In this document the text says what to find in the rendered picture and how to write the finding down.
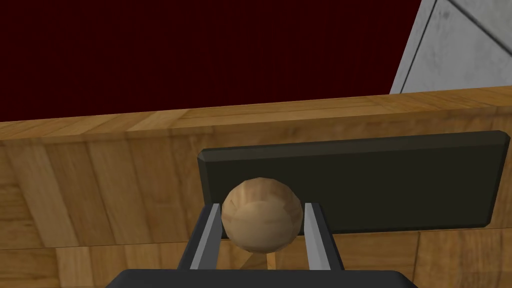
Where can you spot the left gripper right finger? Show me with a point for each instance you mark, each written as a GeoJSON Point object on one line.
{"type": "Point", "coordinates": [320, 244]}

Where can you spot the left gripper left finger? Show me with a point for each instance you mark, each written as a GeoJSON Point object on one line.
{"type": "Point", "coordinates": [204, 244]}

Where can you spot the round wooden knob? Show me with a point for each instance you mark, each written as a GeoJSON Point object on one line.
{"type": "Point", "coordinates": [262, 216]}

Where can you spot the dark drawer front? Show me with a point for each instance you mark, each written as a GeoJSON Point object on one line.
{"type": "Point", "coordinates": [380, 188]}

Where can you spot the wooden cabinet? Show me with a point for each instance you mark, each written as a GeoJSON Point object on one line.
{"type": "Point", "coordinates": [100, 192]}

